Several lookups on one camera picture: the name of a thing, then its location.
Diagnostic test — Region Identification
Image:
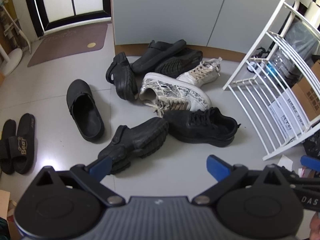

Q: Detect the black bear print slide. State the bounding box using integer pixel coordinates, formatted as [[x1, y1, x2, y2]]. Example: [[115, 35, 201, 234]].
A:
[[0, 119, 17, 175], [11, 113, 36, 175]]

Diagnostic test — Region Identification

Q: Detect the clear plastic water bottle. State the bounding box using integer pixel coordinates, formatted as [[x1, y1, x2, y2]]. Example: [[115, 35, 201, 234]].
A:
[[265, 47, 300, 82]]

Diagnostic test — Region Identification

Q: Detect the black mesh lace-up sneaker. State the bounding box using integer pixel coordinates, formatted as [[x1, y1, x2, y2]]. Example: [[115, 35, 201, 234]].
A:
[[163, 107, 241, 147], [154, 48, 203, 78]]

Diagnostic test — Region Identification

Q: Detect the white labelled parcel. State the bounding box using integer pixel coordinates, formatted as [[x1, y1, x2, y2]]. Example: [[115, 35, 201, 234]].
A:
[[268, 90, 310, 144]]

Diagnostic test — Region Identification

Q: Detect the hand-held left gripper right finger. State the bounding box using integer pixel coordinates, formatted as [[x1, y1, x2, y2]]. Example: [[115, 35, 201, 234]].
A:
[[193, 155, 288, 207]]

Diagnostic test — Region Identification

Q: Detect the black chunky heel strap clog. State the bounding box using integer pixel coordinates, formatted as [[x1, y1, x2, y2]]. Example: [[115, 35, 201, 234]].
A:
[[105, 52, 138, 102], [97, 117, 169, 175]]

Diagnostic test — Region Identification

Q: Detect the brown door mat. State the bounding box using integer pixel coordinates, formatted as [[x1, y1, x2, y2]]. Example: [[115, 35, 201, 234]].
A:
[[27, 22, 108, 67]]

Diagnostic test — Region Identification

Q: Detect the plain brown cardboard box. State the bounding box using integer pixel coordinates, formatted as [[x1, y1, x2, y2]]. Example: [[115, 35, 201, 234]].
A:
[[0, 189, 18, 240]]

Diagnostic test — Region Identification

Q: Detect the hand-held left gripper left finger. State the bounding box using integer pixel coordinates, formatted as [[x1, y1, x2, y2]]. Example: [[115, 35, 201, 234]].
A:
[[35, 155, 125, 207]]

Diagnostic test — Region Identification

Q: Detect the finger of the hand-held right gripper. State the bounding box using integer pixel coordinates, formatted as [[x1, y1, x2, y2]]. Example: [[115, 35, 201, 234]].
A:
[[301, 156, 320, 173]]

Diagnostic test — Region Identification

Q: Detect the black plastic bag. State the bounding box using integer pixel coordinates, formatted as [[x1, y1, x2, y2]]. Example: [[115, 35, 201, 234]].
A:
[[303, 134, 320, 159]]

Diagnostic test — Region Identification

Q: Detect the dark grey buckle strap clog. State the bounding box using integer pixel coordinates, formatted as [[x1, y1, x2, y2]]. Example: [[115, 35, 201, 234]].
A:
[[66, 79, 105, 142], [131, 39, 187, 74]]

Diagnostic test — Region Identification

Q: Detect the white printed lace-up sneaker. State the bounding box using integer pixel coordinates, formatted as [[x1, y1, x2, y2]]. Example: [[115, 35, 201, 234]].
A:
[[138, 72, 212, 117], [176, 57, 222, 88]]

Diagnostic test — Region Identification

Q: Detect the black framed glass door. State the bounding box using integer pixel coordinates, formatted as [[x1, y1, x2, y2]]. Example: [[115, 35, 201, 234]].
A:
[[22, 0, 112, 37]]

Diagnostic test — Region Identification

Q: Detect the grey plastic cover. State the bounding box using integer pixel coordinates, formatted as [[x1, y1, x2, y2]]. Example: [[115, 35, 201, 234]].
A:
[[284, 21, 320, 64]]

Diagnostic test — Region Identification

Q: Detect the person's right hand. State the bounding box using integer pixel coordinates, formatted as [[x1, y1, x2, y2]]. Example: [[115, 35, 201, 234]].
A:
[[310, 212, 320, 240]]

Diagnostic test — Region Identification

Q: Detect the printed brown cardboard box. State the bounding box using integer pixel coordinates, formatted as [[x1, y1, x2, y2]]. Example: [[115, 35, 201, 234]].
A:
[[291, 60, 320, 122]]

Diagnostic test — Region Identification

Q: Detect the white metal shoe rack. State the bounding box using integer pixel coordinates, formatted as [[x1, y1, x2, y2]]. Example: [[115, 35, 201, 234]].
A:
[[222, 0, 320, 161]]

